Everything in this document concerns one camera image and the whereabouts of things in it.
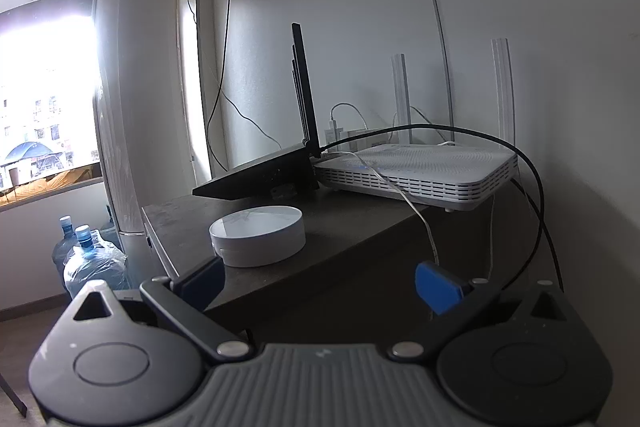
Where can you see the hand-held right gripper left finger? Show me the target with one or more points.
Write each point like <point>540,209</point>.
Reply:
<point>200,283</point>

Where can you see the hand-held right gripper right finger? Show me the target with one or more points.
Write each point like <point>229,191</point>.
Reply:
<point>434,287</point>

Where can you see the white round device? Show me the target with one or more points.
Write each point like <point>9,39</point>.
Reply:
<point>257,232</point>

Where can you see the grey wooden cabinet top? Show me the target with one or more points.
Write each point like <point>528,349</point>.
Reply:
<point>350,227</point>

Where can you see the plastic-wrapped blue water bottle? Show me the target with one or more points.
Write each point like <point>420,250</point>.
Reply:
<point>95,267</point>

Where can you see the white router with antennas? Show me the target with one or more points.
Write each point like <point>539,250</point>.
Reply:
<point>425,172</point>

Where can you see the black router with antennas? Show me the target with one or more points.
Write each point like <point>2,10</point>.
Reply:
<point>260,177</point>

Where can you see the grey window ledge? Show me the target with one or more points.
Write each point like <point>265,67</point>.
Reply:
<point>50,192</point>

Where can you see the white power adapter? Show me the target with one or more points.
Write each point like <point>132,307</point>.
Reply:
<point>332,132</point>

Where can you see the white standing air conditioner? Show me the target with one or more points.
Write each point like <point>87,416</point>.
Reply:
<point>140,82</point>

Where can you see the black furniture leg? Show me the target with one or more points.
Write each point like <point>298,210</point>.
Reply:
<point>12,394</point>

